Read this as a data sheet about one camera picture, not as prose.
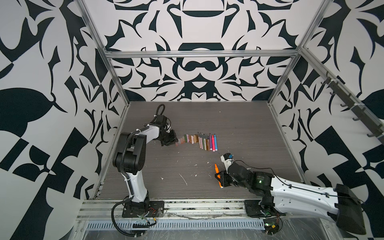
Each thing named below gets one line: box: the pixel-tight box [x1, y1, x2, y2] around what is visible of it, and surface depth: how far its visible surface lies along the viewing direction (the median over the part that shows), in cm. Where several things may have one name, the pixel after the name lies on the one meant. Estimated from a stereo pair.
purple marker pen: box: [209, 133, 213, 151], surface depth 98 cm
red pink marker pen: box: [211, 134, 216, 152], surface depth 98 cm
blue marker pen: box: [214, 134, 218, 152], surface depth 98 cm
